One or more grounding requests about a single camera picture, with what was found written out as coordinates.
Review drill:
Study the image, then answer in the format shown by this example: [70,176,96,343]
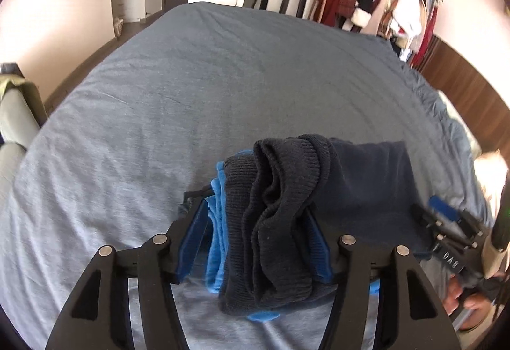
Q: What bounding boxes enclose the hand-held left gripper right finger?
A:
[307,210,459,350]

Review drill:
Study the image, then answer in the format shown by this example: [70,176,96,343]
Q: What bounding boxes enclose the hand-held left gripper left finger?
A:
[45,198,212,350]

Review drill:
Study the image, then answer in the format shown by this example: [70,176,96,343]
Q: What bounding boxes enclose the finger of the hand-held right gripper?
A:
[410,203,444,234]
[428,195,485,244]

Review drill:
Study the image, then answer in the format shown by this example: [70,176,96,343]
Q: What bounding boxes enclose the bright blue garment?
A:
[205,150,281,323]

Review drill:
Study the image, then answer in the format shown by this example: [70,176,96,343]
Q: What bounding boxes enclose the dark grey knit garment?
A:
[218,155,266,316]

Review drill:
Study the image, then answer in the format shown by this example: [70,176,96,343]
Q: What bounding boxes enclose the navy blue pants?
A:
[241,134,435,313]

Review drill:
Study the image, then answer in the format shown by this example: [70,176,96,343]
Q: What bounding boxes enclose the person's right hand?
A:
[444,279,495,330]

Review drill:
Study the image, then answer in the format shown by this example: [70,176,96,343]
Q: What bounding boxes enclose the brown wooden headboard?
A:
[414,34,510,153]

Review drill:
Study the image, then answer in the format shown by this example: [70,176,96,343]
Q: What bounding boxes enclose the grey blue bed blanket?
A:
[0,2,495,350]

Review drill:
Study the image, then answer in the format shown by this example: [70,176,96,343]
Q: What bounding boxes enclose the grey green armchair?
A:
[0,62,49,215]

